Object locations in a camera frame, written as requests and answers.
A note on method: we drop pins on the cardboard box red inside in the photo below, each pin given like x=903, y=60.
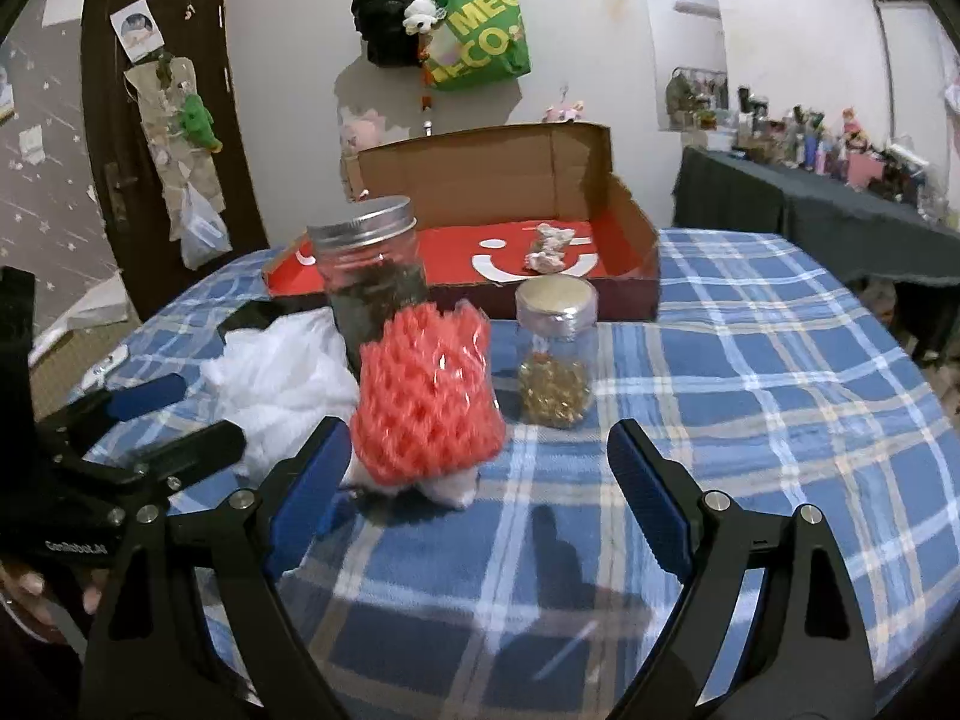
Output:
x=525, y=165

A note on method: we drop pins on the black bag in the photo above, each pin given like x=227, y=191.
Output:
x=382, y=22

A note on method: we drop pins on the white adhesive hook plate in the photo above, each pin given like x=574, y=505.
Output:
x=101, y=369

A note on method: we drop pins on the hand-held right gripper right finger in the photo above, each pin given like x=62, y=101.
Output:
x=649, y=499

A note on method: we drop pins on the pink plush toy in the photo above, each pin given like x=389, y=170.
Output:
x=360, y=135

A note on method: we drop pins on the white cabinet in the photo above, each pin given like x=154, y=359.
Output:
x=915, y=67

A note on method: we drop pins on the dark wooden door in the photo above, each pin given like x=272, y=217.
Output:
x=105, y=127

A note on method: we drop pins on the small pink toy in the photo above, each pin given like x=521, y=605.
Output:
x=564, y=112

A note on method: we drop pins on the blue plaid blanket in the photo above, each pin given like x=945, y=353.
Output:
x=750, y=360

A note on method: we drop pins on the side table with bottles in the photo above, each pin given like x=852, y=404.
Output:
x=825, y=142

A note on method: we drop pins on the green tote bag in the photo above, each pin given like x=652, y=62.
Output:
x=480, y=37

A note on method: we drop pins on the side table dark cloth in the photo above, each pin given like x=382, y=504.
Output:
x=810, y=210

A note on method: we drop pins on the large glass jar metal lid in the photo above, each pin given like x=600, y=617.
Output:
x=360, y=262

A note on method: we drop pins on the small beige plush toy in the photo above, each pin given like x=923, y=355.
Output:
x=549, y=247

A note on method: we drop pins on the white paper round print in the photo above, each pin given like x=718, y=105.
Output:
x=135, y=30

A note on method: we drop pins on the clear plastic bag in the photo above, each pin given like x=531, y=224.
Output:
x=202, y=232

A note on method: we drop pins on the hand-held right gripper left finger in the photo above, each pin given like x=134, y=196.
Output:
x=311, y=491

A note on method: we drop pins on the white mesh pouf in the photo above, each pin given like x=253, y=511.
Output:
x=277, y=382

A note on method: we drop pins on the small glass jar gold pieces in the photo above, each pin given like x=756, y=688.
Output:
x=555, y=360

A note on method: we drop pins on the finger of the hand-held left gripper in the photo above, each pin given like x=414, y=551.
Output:
x=146, y=394
x=191, y=441

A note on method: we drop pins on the green plush toy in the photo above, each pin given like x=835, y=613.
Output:
x=199, y=120

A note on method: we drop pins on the panda plush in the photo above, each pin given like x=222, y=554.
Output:
x=424, y=15

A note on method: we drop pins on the person's left hand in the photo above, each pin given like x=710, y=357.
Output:
x=26, y=586

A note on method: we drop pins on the red foam net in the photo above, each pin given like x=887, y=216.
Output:
x=420, y=405

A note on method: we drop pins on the beige hanging organizer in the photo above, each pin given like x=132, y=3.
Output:
x=161, y=165

